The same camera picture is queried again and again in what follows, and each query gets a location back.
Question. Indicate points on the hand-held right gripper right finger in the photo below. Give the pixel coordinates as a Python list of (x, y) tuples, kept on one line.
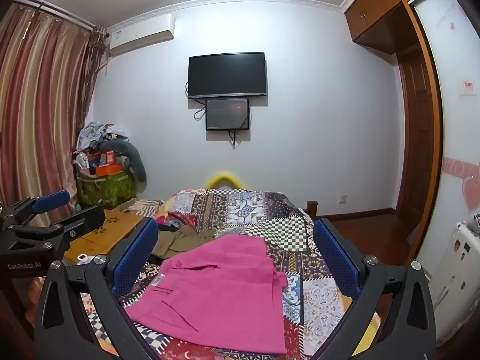
[(333, 258)]

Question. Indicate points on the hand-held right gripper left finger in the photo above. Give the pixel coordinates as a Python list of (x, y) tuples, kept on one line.
[(135, 258)]

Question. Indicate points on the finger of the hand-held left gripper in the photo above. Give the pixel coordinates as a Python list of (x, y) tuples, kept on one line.
[(84, 221), (50, 200)]

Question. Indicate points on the pink pants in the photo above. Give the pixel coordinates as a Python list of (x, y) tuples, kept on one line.
[(221, 285)]

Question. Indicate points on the olive green pants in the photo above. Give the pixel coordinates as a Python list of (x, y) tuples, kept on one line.
[(187, 242)]

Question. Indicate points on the yellow flower-pattern cushion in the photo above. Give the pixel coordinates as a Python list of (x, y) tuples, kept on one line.
[(105, 228)]

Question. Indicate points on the green patterned storage box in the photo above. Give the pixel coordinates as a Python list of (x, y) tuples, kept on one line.
[(107, 193)]

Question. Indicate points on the striped cloth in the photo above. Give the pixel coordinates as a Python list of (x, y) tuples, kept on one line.
[(140, 207)]

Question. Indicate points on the orange box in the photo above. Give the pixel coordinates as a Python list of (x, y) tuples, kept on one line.
[(108, 170)]

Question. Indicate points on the patchwork printed blanket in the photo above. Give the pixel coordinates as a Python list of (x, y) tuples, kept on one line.
[(285, 228)]

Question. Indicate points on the grey neck pillow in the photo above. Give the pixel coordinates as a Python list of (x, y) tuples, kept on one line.
[(137, 163)]

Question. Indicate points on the yellow bed sheet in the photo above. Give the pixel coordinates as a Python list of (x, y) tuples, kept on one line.
[(369, 335)]

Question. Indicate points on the striped pink curtain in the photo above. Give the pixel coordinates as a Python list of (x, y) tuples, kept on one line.
[(37, 101)]

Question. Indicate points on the yellow plush toy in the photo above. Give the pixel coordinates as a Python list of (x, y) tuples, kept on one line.
[(224, 178)]

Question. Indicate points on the white cabinet with stickers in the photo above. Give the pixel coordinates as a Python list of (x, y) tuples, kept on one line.
[(457, 266)]

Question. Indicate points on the wooden door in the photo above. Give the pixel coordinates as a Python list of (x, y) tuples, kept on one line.
[(414, 138)]

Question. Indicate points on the white sliding wardrobe door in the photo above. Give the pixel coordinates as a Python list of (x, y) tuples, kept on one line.
[(455, 127)]

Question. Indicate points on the white air conditioner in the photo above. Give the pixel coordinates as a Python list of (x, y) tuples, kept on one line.
[(142, 33)]

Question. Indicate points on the wooden overhead cabinet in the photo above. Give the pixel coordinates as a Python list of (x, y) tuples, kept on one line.
[(378, 11)]

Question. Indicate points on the wooden bed post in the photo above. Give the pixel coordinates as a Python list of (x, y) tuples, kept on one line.
[(312, 210)]

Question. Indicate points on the white wall socket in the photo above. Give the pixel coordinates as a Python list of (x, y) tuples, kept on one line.
[(342, 198)]

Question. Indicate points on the small black wall monitor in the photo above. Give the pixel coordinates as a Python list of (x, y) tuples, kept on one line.
[(227, 114)]

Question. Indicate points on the white curtain rail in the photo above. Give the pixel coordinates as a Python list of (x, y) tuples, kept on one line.
[(56, 9)]

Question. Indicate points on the black wall television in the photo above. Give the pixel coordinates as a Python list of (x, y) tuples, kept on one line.
[(227, 75)]

